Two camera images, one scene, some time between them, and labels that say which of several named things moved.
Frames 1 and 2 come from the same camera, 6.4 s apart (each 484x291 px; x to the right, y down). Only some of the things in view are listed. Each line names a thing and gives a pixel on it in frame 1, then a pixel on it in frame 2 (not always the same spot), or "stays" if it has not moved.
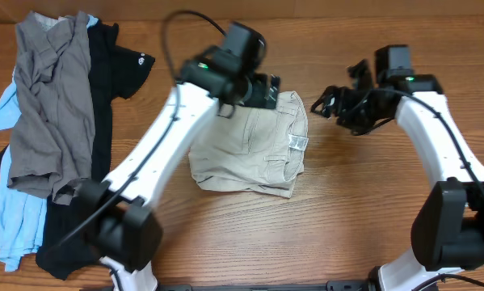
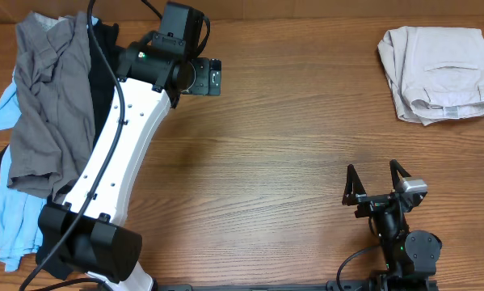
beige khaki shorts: [250, 148] → [438, 73]
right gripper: [343, 95] → [354, 190]
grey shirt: [53, 124] stays
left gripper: [259, 99] → [208, 77]
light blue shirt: [17, 219] stays
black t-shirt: [64, 248] stays
